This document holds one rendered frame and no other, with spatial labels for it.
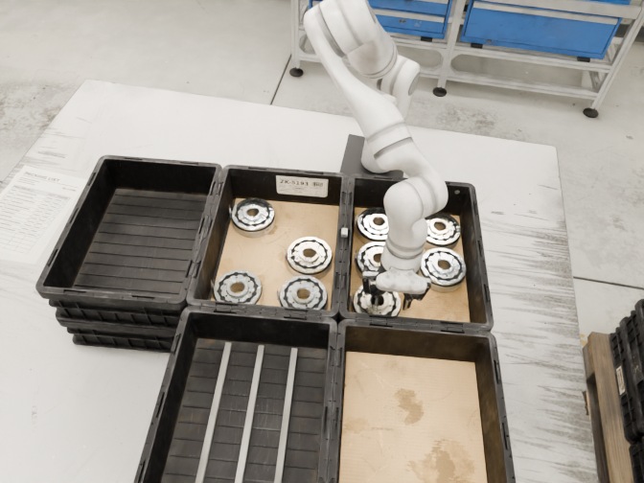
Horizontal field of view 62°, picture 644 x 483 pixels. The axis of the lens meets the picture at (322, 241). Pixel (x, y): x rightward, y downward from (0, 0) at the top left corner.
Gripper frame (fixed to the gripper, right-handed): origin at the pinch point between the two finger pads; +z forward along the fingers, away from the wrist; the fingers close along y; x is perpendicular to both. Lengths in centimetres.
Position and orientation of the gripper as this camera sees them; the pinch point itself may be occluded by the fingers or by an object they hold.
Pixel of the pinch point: (391, 301)
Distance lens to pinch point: 114.8
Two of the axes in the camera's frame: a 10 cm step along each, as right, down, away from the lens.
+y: -9.9, -1.0, 0.4
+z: -0.3, 6.3, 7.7
